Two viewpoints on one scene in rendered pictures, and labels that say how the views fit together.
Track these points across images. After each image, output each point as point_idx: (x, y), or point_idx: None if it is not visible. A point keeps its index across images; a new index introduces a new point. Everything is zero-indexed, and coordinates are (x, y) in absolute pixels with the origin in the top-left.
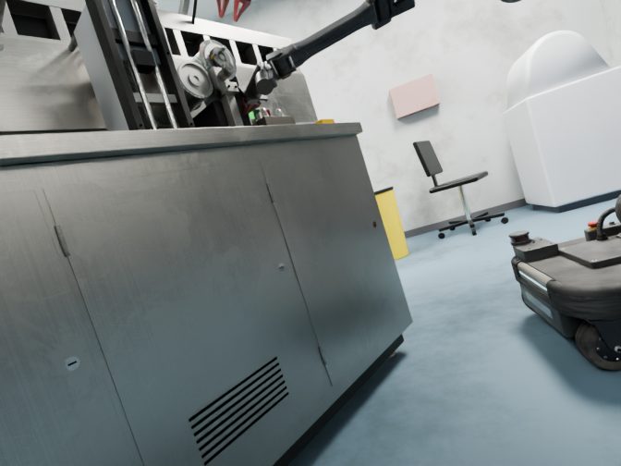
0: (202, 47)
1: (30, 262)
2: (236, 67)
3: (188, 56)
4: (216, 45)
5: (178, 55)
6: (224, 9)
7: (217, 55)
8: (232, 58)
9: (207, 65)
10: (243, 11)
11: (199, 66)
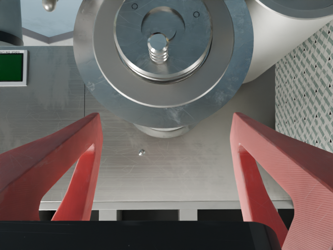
0: (229, 82)
1: None
2: (81, 11)
3: (100, 209)
4: (154, 98)
5: (124, 208)
6: (276, 131)
7: (187, 29)
8: (84, 52)
9: (233, 7)
10: (36, 141)
11: (273, 2)
